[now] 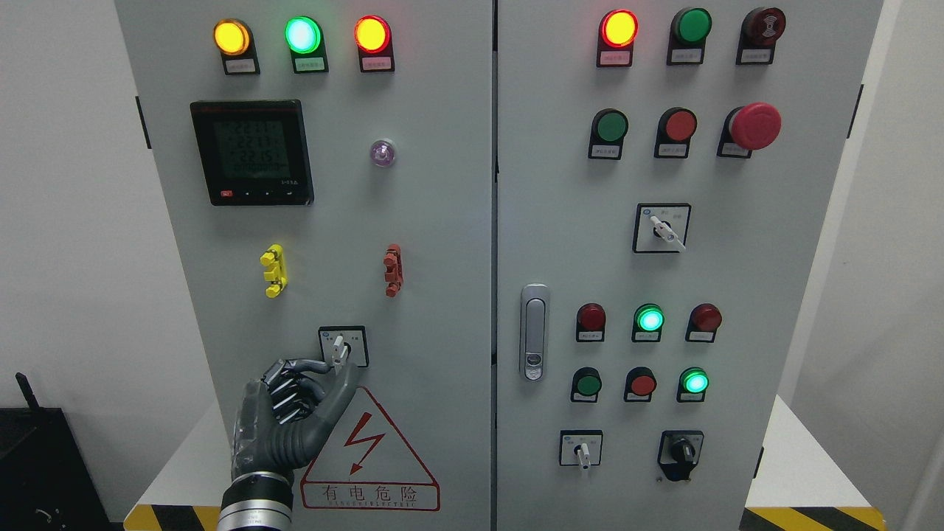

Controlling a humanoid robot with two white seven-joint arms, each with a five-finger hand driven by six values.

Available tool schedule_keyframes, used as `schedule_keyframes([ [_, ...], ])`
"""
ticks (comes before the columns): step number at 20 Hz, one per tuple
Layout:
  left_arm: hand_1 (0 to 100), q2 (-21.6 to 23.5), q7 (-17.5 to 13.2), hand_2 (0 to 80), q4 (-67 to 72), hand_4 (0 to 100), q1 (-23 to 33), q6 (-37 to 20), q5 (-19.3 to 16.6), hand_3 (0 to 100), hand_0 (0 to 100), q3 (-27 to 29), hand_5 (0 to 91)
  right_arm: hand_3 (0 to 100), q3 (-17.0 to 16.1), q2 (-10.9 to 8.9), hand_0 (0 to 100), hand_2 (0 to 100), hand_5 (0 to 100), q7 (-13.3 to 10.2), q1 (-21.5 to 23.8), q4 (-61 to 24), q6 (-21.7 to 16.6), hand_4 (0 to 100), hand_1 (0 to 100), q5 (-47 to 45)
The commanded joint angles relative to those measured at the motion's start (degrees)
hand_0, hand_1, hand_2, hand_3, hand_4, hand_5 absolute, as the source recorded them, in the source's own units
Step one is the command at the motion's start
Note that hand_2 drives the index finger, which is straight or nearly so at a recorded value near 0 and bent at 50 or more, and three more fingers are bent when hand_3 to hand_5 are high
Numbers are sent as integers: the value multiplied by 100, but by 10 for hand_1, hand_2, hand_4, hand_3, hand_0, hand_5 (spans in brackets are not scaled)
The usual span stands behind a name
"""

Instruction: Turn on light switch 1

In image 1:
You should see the yellow indicator light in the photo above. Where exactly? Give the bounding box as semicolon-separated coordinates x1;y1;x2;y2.
213;19;260;75

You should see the green push button second row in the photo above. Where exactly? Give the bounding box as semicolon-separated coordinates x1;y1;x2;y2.
587;108;628;161

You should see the black rotary knob switch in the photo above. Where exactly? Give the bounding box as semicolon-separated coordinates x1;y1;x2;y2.
657;430;704;482

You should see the dark red indicator light left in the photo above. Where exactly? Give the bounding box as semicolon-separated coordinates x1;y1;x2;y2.
575;302;606;342

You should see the grey right cabinet door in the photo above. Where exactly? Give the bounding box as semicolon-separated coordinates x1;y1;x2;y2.
495;1;883;530

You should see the silver door handle lock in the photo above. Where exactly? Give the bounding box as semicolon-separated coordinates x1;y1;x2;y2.
519;283;550;382

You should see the black box with antenna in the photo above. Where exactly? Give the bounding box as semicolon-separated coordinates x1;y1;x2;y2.
1;373;111;530

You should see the white rotary selector switch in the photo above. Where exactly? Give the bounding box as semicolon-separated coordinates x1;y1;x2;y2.
633;203;692;254
558;429;604;471
318;325;369;367

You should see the grey cabinet door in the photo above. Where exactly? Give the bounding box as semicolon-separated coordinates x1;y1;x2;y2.
495;1;883;530
115;1;493;530

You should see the green lit indicator light top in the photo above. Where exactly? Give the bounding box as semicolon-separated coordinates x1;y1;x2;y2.
284;16;328;74

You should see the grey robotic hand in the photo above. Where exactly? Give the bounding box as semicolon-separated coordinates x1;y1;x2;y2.
232;358;363;479

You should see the grey left cabinet door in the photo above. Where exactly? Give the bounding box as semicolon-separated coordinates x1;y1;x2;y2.
115;1;493;530

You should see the dark red indicator light right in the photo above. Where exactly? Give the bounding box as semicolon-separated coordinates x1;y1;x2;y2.
687;303;723;343

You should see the green push button top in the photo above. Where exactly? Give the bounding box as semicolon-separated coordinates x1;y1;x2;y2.
665;7;712;65

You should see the red-orange indicator light left door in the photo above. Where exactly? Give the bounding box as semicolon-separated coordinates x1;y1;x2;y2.
354;15;395;73

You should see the yellow terminal connector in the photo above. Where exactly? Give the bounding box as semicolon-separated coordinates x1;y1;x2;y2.
260;244;288;299

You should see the dark red indicator light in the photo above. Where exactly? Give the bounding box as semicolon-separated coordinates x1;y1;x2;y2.
575;302;606;342
687;303;723;343

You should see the red terminal connector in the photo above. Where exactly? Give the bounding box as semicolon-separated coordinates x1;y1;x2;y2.
382;244;403;298

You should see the dark red buzzer alarm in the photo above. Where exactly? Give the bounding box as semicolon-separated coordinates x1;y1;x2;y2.
735;7;786;65

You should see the red push button lower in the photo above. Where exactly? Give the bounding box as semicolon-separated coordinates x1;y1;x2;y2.
623;367;657;403

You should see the red electric hazard warning sign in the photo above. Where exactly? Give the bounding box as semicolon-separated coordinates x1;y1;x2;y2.
299;386;440;512

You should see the green lit push button lower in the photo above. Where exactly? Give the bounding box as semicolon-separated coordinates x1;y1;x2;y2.
676;367;710;403

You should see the red emergency stop mushroom button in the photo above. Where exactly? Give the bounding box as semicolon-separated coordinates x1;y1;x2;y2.
717;102;782;160

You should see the red push button second row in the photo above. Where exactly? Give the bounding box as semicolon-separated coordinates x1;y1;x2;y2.
653;107;698;159

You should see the green lit indicator light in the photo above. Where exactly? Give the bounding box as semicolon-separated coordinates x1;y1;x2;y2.
284;16;328;74
631;303;664;342

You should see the white platform with hazard stripes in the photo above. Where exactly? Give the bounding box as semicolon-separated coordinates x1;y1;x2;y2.
120;399;886;530

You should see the black digital power meter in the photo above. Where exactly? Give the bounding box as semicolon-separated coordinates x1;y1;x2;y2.
190;100;314;206

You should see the green lit indicator light middle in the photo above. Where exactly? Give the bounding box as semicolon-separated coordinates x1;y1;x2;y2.
631;303;664;342

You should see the red lit indicator light right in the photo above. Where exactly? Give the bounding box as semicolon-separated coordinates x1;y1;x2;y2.
596;9;639;68

